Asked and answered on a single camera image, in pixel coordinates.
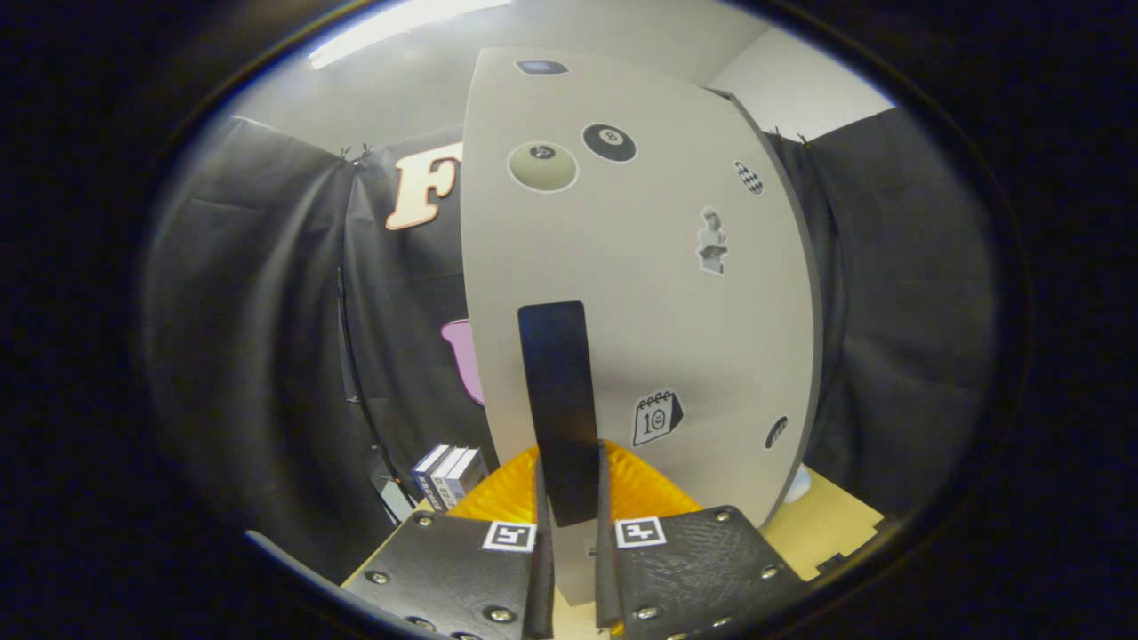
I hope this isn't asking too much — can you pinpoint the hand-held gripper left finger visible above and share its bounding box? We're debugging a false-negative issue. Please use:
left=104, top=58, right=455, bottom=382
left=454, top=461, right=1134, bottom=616
left=341, top=444, right=557, bottom=640

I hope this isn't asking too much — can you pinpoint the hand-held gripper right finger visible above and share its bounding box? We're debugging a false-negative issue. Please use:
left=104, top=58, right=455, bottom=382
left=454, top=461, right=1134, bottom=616
left=594, top=440, right=810, bottom=640

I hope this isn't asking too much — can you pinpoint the black door handle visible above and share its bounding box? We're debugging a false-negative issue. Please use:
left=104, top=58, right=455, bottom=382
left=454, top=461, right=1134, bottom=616
left=517, top=300, right=601, bottom=527

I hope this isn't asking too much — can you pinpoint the white cabinet door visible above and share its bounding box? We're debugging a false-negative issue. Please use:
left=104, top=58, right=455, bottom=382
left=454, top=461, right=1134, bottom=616
left=460, top=46, right=823, bottom=605

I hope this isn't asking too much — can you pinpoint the grey cover book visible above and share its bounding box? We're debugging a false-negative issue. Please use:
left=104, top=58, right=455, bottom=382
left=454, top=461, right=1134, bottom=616
left=445, top=449, right=490, bottom=508

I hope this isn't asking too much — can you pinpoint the white spine book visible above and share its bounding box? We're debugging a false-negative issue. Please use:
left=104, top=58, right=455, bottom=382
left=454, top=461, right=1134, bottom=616
left=429, top=446, right=469, bottom=512

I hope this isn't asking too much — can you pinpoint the dark blue book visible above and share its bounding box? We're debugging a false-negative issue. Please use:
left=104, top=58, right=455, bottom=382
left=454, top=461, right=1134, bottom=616
left=412, top=444, right=450, bottom=509

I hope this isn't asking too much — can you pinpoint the black backdrop cloth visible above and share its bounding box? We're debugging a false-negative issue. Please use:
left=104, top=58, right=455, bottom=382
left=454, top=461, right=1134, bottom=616
left=142, top=107, right=997, bottom=579

